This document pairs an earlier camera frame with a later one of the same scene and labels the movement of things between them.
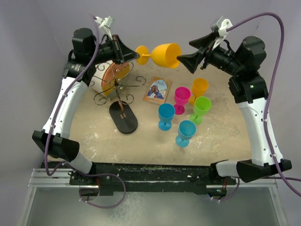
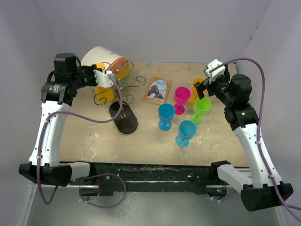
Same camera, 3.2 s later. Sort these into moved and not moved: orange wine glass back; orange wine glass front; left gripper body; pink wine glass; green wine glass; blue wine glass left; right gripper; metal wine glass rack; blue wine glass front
Moved: left gripper body; right gripper; orange wine glass front
Not moved: pink wine glass; orange wine glass back; green wine glass; blue wine glass front; metal wine glass rack; blue wine glass left
